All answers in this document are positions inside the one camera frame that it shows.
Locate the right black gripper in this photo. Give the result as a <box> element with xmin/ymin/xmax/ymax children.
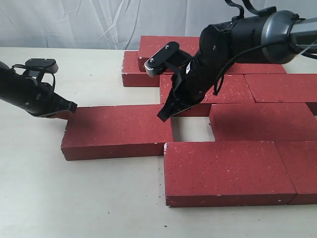
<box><xmin>158</xmin><ymin>58</ymin><xmax>223</xmax><ymax>122</ymax></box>

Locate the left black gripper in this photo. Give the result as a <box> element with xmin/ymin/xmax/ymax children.
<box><xmin>7</xmin><ymin>75</ymin><xmax>77</xmax><ymax>120</ymax></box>

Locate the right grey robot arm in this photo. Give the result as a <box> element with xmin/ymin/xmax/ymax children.
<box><xmin>158</xmin><ymin>10</ymin><xmax>317</xmax><ymax>121</ymax></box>

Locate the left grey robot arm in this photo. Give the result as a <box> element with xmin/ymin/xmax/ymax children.
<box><xmin>0</xmin><ymin>58</ymin><xmax>77</xmax><ymax>119</ymax></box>

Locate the red back right brick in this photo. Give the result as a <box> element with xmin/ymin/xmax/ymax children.
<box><xmin>225</xmin><ymin>63</ymin><xmax>286</xmax><ymax>74</ymax></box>

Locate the red top stacked brick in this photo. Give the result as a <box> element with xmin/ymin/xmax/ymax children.
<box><xmin>138</xmin><ymin>36</ymin><xmax>199</xmax><ymax>72</ymax></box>

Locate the red back left brick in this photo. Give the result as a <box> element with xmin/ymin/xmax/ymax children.
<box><xmin>121</xmin><ymin>51</ymin><xmax>160</xmax><ymax>87</ymax></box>

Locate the red middle right brick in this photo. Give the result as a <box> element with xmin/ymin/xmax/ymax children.
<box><xmin>244</xmin><ymin>74</ymin><xmax>317</xmax><ymax>115</ymax></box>

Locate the red front left brick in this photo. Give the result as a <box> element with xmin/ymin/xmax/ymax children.
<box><xmin>164</xmin><ymin>141</ymin><xmax>297</xmax><ymax>207</ymax></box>

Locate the red third row brick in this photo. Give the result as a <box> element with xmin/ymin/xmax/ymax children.
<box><xmin>209</xmin><ymin>103</ymin><xmax>317</xmax><ymax>141</ymax></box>

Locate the red front right brick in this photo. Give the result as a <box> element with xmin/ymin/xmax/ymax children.
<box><xmin>275</xmin><ymin>141</ymin><xmax>317</xmax><ymax>205</ymax></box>

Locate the white backdrop curtain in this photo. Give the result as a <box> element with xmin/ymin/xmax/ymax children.
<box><xmin>0</xmin><ymin>0</ymin><xmax>317</xmax><ymax>53</ymax></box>

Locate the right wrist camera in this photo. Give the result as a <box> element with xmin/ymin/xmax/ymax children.
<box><xmin>144</xmin><ymin>41</ymin><xmax>180</xmax><ymax>77</ymax></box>

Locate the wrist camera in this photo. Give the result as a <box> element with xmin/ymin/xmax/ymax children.
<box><xmin>25</xmin><ymin>58</ymin><xmax>58</xmax><ymax>74</ymax></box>
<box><xmin>144</xmin><ymin>41</ymin><xmax>180</xmax><ymax>77</ymax></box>

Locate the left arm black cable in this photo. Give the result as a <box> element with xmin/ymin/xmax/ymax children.
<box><xmin>11</xmin><ymin>63</ymin><xmax>56</xmax><ymax>96</ymax></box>

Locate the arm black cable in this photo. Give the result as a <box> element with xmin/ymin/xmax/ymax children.
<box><xmin>212</xmin><ymin>0</ymin><xmax>317</xmax><ymax>97</ymax></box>
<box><xmin>11</xmin><ymin>63</ymin><xmax>56</xmax><ymax>96</ymax></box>

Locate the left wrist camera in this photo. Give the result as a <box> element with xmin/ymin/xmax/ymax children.
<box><xmin>25</xmin><ymin>58</ymin><xmax>58</xmax><ymax>74</ymax></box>

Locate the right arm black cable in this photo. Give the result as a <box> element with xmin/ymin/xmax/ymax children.
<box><xmin>212</xmin><ymin>0</ymin><xmax>317</xmax><ymax>97</ymax></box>

